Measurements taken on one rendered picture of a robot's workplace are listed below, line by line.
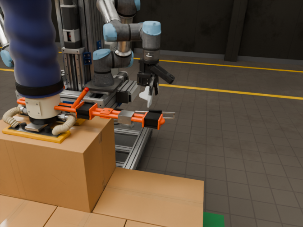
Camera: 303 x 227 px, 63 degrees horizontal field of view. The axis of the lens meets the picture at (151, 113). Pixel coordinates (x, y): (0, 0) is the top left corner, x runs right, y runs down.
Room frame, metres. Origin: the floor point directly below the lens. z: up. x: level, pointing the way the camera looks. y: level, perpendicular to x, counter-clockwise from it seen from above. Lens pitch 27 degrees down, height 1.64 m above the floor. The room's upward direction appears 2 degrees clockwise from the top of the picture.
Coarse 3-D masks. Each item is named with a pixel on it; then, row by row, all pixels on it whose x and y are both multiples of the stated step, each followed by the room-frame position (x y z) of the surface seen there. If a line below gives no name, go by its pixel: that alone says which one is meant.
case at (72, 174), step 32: (0, 128) 1.14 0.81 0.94; (96, 128) 1.18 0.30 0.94; (0, 160) 1.05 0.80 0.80; (32, 160) 1.01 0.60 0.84; (64, 160) 0.97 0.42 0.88; (96, 160) 1.07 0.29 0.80; (0, 192) 1.07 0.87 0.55; (32, 192) 1.02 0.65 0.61; (64, 192) 0.98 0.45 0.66; (96, 192) 1.04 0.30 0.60
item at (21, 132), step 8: (8, 128) 1.10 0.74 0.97; (16, 128) 1.11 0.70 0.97; (24, 128) 1.11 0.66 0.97; (48, 128) 1.08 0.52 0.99; (24, 136) 1.06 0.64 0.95; (32, 136) 1.05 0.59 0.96; (40, 136) 1.05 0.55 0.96; (48, 136) 1.05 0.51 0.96; (56, 136) 1.04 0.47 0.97; (64, 136) 1.06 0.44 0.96
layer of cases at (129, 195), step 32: (128, 192) 1.11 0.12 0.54; (160, 192) 1.12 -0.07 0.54; (192, 192) 1.13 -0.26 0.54; (0, 224) 0.86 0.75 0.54; (32, 224) 0.87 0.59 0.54; (64, 224) 0.87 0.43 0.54; (96, 224) 0.88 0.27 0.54; (128, 224) 0.89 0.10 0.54; (160, 224) 0.89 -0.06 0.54; (192, 224) 0.90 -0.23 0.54
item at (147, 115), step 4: (148, 112) 1.09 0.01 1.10; (144, 116) 1.05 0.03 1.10; (148, 116) 1.05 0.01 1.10; (152, 116) 1.05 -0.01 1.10; (156, 116) 1.05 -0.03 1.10; (160, 116) 1.05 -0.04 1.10; (144, 120) 1.04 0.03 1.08; (148, 120) 1.03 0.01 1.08; (152, 120) 1.02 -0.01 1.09; (156, 120) 1.02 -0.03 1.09; (160, 120) 1.02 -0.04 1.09; (144, 124) 1.04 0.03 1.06; (148, 124) 1.03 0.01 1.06; (152, 124) 1.03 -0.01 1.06; (156, 124) 1.02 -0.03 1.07; (156, 128) 1.02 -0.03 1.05
